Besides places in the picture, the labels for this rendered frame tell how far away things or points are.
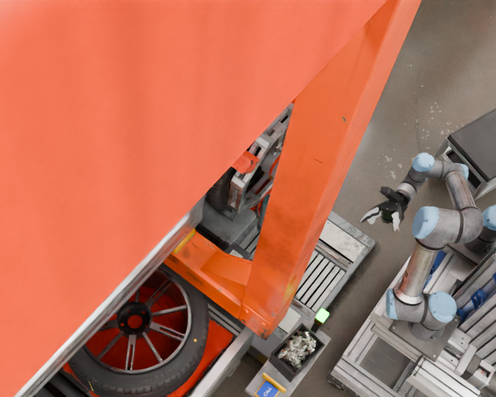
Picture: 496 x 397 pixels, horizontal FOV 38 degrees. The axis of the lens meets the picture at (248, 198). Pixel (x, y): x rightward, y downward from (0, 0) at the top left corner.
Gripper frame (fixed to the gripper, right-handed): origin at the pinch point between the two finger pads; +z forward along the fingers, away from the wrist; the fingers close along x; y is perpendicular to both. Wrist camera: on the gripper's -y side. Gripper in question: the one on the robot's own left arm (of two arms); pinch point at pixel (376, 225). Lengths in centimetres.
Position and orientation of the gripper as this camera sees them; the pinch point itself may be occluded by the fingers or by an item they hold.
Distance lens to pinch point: 283.6
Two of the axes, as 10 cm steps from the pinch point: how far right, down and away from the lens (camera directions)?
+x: -7.5, -1.9, 6.3
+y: 3.0, 7.5, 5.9
